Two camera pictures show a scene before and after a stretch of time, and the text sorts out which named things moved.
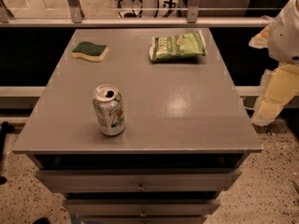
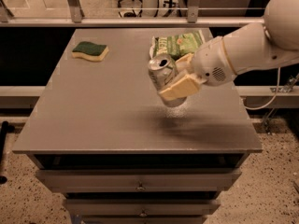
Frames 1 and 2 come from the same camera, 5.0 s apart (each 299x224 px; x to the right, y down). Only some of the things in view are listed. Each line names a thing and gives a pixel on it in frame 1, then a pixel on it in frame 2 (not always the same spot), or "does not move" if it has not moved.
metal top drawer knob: x=140 y=188 does not move
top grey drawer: x=140 y=180 does not move
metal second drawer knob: x=143 y=214 does not move
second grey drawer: x=141 y=207 does not move
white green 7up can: x=108 y=102 → x=162 y=70
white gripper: x=286 y=37 → x=210 y=61
